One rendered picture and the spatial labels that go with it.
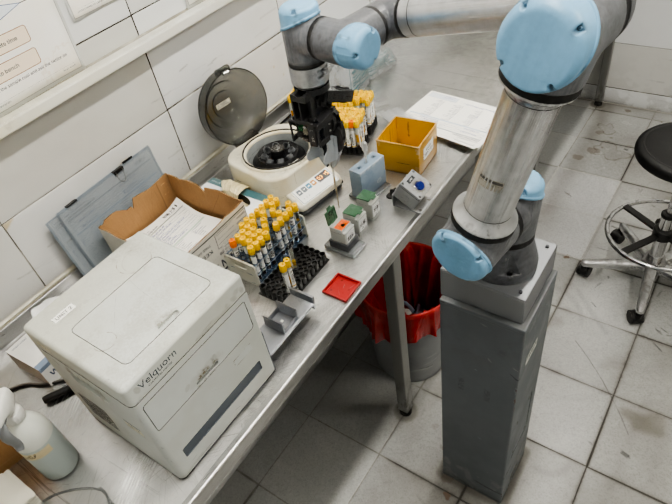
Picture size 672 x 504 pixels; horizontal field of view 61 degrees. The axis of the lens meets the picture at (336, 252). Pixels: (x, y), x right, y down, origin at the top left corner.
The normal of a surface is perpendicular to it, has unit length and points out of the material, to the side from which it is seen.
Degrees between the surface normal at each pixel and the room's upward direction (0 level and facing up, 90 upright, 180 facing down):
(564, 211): 0
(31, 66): 95
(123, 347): 0
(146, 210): 87
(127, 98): 90
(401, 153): 90
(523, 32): 81
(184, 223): 2
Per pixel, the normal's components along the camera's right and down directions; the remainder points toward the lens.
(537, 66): -0.63, 0.48
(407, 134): -0.48, 0.65
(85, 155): 0.82, 0.31
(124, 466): -0.14, -0.72
